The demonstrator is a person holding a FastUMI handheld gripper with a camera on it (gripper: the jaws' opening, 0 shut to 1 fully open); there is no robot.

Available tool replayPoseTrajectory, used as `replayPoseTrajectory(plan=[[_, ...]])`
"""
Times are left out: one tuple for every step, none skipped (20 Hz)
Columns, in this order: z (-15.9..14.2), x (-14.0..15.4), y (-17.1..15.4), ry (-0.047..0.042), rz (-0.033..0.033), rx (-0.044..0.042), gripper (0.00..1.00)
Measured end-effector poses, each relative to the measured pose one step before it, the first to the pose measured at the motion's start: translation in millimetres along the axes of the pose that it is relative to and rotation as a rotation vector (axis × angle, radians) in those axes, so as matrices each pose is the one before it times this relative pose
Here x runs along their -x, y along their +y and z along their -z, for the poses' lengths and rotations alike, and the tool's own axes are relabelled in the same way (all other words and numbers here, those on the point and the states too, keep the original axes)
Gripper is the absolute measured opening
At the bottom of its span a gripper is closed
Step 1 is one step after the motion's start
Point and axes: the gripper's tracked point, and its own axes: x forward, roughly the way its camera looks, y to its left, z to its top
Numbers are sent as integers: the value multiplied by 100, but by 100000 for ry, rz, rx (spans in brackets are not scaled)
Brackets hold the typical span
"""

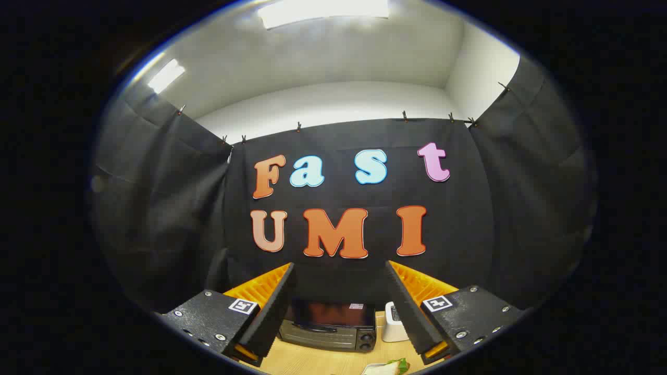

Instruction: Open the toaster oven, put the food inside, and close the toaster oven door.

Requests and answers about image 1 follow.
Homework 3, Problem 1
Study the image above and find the lettuce bread sandwich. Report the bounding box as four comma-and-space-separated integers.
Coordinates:
373, 358, 411, 375

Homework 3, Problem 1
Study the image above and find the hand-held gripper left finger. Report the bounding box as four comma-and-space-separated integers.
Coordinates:
156, 262, 297, 368

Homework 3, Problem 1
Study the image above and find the black toaster oven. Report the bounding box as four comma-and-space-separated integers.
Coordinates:
277, 298, 378, 354

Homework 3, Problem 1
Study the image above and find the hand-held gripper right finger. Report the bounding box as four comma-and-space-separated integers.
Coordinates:
386, 260, 527, 365

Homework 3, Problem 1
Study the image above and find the white pop-up toaster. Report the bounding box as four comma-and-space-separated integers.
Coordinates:
382, 301, 410, 343

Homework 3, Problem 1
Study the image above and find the row of small cloth clips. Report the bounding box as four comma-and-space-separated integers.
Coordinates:
176, 81, 512, 146

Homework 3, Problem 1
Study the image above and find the small ceiling light panel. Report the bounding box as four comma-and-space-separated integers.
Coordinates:
147, 58, 186, 94

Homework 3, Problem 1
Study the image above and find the large ceiling light panel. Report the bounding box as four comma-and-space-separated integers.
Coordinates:
258, 0, 390, 30

